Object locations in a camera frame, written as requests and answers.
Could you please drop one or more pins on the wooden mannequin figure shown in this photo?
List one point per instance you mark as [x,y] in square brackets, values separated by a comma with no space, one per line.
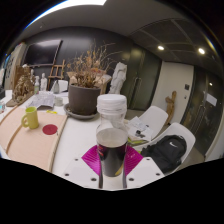
[170,105]

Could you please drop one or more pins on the cardboard box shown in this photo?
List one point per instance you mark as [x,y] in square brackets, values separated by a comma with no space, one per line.
[105,82]

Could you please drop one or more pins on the black wall screen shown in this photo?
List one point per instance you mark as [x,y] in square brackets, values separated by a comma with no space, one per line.
[41,53]

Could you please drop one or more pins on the open printed newspaper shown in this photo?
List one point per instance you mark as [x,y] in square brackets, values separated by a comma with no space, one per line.
[41,100]

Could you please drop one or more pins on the black backpack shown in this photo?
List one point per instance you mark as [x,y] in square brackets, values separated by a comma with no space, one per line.
[166,151]

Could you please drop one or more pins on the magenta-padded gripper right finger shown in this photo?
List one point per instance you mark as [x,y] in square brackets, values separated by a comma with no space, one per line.
[136,163]

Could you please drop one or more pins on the flat round red coaster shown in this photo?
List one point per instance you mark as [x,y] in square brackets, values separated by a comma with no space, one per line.
[50,129]

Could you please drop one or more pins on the grey plant saucer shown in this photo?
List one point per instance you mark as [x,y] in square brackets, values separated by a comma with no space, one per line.
[71,114]

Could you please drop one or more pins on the small white tape roll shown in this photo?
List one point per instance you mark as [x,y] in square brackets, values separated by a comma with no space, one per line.
[59,101]

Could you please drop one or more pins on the dark drink bottle white cap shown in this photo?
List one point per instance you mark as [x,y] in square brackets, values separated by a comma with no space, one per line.
[111,133]

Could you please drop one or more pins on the white chair holding backpack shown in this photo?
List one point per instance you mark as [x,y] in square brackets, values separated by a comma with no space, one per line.
[181,128]

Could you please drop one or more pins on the lime green mug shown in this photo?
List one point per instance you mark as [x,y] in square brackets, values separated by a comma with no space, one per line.
[31,117]

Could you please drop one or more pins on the small white figurine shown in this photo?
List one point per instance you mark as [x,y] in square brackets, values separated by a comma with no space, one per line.
[43,82]

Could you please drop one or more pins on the dried plant in grey pot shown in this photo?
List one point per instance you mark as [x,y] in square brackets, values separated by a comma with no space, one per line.
[85,96]

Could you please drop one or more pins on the grey glass jug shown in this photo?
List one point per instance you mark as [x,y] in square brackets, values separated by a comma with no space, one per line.
[56,87]

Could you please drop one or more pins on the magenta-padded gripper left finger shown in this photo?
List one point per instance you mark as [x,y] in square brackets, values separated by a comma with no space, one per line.
[88,163]

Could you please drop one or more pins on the papers on chair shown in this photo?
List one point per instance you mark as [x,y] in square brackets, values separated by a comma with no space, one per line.
[138,128]

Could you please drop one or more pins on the yellow flat tag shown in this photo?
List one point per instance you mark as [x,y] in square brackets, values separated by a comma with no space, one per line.
[51,112]

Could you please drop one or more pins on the white torso statue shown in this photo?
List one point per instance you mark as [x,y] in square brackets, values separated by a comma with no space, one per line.
[118,78]

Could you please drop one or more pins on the round recessed ceiling light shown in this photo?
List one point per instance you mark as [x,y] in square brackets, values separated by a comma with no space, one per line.
[201,50]
[161,47]

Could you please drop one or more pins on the white spray bottle green label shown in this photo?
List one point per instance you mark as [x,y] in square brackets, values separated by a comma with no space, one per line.
[36,86]

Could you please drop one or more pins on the wooden easel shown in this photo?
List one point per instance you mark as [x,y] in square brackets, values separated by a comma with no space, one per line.
[56,75]

